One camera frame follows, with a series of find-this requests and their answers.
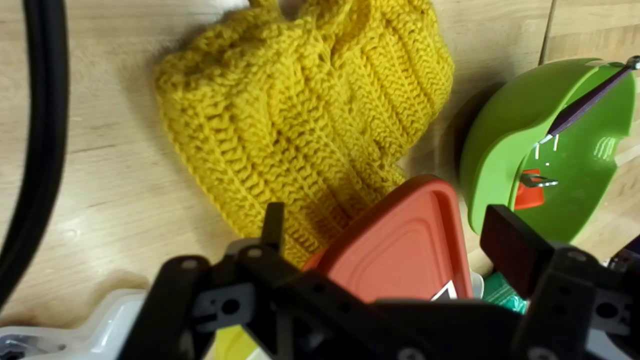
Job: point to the red object in bowl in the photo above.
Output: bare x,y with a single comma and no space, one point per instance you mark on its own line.
530,188

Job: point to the spoon in bowl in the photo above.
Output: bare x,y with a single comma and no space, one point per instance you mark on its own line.
585,103

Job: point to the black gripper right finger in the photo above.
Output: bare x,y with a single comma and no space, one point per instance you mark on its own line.
514,249

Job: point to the red lid with tag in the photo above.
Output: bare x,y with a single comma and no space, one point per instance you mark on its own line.
408,247

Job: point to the green plastic bowl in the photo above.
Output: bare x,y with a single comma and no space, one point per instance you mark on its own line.
510,134

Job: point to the yellow knitted cloth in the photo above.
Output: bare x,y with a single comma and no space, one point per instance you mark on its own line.
311,106

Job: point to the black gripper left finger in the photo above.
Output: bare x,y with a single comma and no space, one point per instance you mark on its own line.
273,226

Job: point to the green snack bag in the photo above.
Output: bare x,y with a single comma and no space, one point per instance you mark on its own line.
496,290

